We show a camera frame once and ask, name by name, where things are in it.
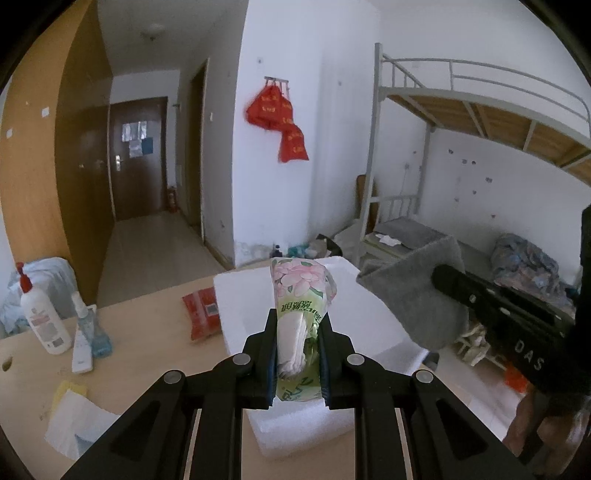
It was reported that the black bag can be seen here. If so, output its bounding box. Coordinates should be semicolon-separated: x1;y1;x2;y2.
316;234;343;257

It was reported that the dark wooden door frame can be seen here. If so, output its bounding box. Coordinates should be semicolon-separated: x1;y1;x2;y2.
188;57;209;241

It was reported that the crumpled printed blanket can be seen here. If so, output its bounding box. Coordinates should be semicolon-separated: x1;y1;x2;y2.
490;233;578;320

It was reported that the white door notice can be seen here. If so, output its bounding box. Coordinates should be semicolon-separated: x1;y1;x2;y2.
122;120;148;158

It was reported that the white foam box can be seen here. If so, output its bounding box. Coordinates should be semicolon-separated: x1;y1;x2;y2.
213;256;430;460

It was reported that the bin with pale blue bag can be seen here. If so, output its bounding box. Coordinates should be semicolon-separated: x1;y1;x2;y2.
0;257;79;340

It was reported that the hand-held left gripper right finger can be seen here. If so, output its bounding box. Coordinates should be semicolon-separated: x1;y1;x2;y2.
318;318;522;480

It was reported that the person's right hand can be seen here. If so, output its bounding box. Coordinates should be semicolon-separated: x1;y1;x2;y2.
503;388;588;475

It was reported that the yellow mesh cloth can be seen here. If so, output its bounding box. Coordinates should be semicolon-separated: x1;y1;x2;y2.
51;381;88;416

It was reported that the blue spray bottle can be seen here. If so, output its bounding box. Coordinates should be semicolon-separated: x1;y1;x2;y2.
71;292;113;358

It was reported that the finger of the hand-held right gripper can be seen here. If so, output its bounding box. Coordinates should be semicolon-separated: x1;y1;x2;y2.
431;264;574;326

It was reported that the white metal bunk bed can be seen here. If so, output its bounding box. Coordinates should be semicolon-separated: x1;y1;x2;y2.
358;43;591;305

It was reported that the floral tissue pack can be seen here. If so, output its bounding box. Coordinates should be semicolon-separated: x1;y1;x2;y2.
269;258;338;404

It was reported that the white remote control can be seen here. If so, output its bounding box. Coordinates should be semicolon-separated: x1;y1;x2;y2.
71;330;95;374

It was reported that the grey bed mat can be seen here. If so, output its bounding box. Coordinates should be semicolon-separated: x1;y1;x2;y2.
372;217;502;280

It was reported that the white pump lotion bottle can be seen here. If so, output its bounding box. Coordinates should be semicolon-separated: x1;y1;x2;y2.
16;262;72;355

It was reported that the grey towel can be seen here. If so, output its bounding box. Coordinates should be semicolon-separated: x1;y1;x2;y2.
356;235;471;350

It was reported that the red cloth bag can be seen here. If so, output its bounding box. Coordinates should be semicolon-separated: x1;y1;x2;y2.
272;88;297;127
278;124;310;163
246;84;280;131

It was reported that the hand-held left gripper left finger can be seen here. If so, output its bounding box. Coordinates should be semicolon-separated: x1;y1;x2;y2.
60;309;280;480

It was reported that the light wooden wardrobe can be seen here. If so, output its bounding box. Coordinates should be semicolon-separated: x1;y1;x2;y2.
0;0;114;306

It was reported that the red flat packet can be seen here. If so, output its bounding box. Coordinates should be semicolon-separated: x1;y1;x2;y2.
182;287;225;342

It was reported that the dark wooden door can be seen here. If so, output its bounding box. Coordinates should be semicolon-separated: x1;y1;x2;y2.
109;96;168;222

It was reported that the white tissue paper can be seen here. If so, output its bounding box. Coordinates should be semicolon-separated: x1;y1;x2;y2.
45;388;122;461

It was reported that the brown rolled mat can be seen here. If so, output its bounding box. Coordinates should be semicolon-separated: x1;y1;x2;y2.
355;174;378;232

